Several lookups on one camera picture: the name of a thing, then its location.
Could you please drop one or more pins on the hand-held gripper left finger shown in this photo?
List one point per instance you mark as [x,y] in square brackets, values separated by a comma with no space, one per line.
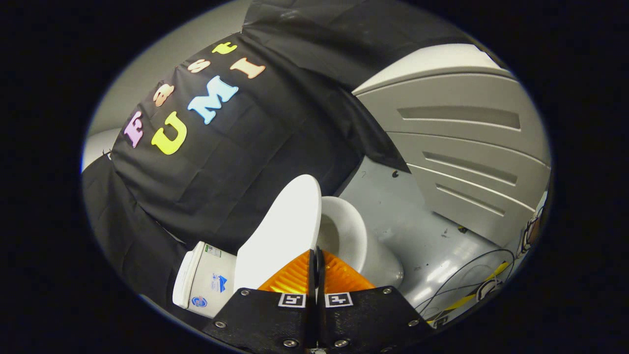
[265,319]

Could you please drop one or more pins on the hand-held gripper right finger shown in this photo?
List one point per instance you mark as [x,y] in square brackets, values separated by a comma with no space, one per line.
[368,319]

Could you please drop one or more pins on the yellow floor strip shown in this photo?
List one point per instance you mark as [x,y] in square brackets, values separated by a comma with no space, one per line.
[464,301]

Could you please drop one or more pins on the black backdrop cloth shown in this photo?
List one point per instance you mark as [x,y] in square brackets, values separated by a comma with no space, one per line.
[221,187]

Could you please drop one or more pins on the white slotted cabinet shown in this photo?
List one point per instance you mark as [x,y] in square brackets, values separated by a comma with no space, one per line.
[457,93]

